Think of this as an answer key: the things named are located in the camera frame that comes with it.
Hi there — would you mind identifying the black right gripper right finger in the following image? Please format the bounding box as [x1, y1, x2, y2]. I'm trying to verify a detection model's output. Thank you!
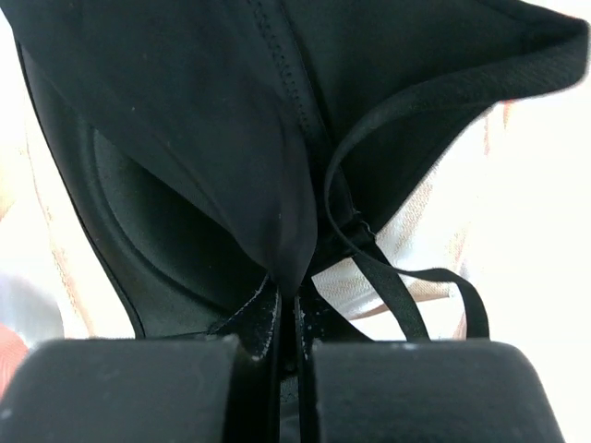
[295, 285, 563, 442]

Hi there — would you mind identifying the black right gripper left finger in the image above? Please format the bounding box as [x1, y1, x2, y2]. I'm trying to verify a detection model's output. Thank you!
[1, 274, 282, 442]

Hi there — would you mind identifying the black bra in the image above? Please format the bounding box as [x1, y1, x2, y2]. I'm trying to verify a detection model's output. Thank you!
[1, 1, 589, 338]

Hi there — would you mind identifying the floral mesh laundry bag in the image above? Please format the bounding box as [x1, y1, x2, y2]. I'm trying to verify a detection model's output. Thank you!
[0, 45, 591, 393]

